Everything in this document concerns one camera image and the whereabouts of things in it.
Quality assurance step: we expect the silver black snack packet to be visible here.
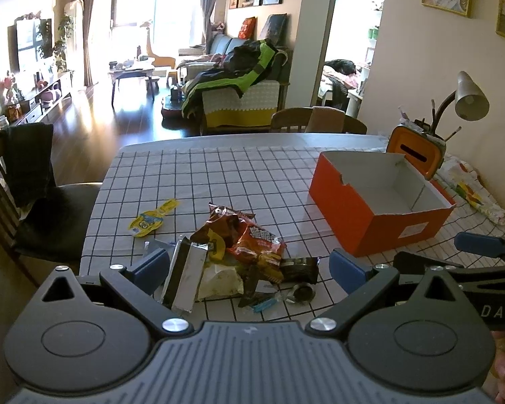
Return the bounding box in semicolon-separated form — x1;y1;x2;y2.
161;236;208;314

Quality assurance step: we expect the round chocolate jelly cup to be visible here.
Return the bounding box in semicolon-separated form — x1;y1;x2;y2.
286;283;315;304

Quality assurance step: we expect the black sesame snack packet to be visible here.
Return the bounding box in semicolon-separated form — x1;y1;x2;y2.
280;257;319;284

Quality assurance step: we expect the yellow minion jelly cup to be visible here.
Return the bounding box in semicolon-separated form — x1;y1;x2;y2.
127;199;179;238

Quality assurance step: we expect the small clear candy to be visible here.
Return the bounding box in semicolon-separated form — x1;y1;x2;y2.
252;297;278;314

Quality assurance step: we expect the red lion snack bag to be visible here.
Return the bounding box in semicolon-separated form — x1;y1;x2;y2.
227;222;286;283

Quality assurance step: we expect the brown oreo snack bag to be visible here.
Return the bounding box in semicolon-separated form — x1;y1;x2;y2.
191;203;255;261

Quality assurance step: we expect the white milk biscuit packet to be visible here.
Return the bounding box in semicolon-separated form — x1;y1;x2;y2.
197;262;243;301

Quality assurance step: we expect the colourful printed cloth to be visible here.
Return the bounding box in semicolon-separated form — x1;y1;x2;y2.
436;154;505;228

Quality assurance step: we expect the orange cardboard box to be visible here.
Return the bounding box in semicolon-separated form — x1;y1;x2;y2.
309;150;455;257

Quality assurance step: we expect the grid pattern tablecloth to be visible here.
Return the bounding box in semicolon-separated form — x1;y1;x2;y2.
80;133;505;323

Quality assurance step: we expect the orange green tissue box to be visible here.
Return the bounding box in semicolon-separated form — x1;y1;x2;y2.
387;122;446;180

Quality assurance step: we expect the wooden chair with black coat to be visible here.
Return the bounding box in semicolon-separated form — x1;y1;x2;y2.
0;122;101;270

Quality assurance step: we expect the grey desk lamp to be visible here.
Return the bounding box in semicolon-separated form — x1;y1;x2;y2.
431;71;490;135

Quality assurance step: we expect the wooden chair far side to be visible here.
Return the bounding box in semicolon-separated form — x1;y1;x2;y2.
270;106;368;135

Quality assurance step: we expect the white tv cabinet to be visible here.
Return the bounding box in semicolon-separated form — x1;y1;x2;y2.
4;70;73;126

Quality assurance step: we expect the coffee table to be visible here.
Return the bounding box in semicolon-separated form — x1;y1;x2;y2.
108;59;156;106

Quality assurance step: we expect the sofa with green jacket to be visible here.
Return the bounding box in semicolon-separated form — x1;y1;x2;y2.
181;39;290;130

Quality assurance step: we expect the wall television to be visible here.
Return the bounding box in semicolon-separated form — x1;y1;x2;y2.
8;18;54;73

